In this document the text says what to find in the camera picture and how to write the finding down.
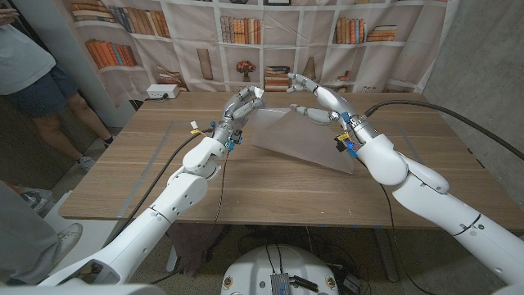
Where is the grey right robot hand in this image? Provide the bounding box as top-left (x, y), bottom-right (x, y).
top-left (286, 72), bottom-right (377, 143)

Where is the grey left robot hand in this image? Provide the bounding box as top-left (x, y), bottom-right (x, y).
top-left (212, 84), bottom-right (266, 144)

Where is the clear plastic bag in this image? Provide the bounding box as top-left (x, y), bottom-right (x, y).
top-left (250, 107), bottom-right (355, 175)

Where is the printed bookshelf backdrop cloth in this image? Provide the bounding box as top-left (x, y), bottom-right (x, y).
top-left (61, 0), bottom-right (462, 108)

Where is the white power strip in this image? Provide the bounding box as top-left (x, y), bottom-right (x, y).
top-left (146, 84), bottom-right (181, 100)

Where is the dark cloth under table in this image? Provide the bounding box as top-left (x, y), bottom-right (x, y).
top-left (163, 223), bottom-right (225, 276)

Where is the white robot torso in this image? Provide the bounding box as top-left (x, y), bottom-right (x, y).
top-left (220, 244), bottom-right (340, 295)

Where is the white table leg foot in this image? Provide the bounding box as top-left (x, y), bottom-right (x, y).
top-left (165, 243), bottom-right (181, 275)

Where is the grey metal table leg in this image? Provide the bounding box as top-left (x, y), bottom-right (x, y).
top-left (374, 227), bottom-right (400, 284)

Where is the grey finned electronics box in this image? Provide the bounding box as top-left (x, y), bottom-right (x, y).
top-left (269, 273), bottom-right (291, 295)

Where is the black power adapter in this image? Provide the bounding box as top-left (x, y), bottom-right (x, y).
top-left (342, 273), bottom-right (362, 294)

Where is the black connector bar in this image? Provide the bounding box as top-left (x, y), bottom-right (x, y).
top-left (289, 275), bottom-right (319, 293)

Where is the crumpled plastic bag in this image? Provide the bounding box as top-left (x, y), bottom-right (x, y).
top-left (16, 186), bottom-right (56, 216)

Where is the person in navy shorts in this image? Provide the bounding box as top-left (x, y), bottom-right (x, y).
top-left (0, 6), bottom-right (115, 173)

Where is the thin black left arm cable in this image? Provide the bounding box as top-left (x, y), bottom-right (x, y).
top-left (149, 149), bottom-right (230, 284)

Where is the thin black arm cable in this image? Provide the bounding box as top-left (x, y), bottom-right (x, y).
top-left (149, 149), bottom-right (230, 284)
top-left (378, 183), bottom-right (435, 295)

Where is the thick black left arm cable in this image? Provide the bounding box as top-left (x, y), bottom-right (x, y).
top-left (102, 129), bottom-right (216, 249)

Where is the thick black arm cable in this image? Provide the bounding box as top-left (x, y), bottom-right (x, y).
top-left (102, 129), bottom-right (216, 249)
top-left (363, 99), bottom-right (524, 161)

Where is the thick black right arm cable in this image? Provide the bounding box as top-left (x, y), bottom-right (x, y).
top-left (363, 99), bottom-right (524, 161)

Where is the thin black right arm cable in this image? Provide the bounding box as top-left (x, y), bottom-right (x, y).
top-left (378, 183), bottom-right (435, 295)

